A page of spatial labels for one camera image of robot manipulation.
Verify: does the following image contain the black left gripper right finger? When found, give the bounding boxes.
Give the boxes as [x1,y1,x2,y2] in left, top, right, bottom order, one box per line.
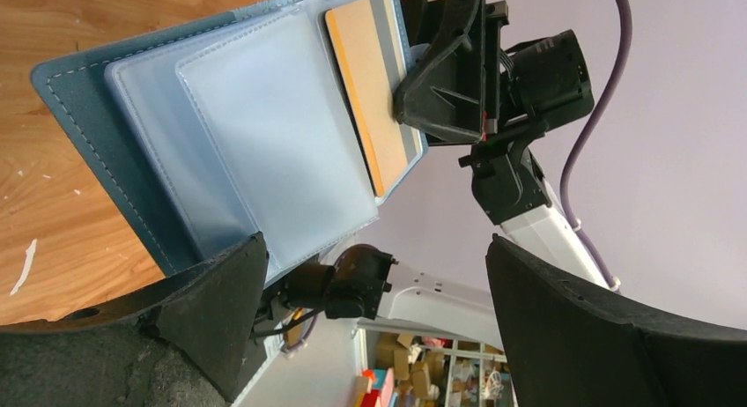
[485,236,746,406]

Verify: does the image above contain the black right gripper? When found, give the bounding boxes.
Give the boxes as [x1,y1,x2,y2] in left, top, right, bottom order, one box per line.
[394,0,595,144]

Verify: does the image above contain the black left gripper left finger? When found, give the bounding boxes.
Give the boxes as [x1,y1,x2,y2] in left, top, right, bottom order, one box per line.
[1,233,269,406]

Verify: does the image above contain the blue leather card holder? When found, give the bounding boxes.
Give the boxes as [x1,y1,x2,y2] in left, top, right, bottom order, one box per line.
[31,0,428,284]

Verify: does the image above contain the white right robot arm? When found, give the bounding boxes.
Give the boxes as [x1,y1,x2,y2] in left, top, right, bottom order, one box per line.
[264,0,632,344]

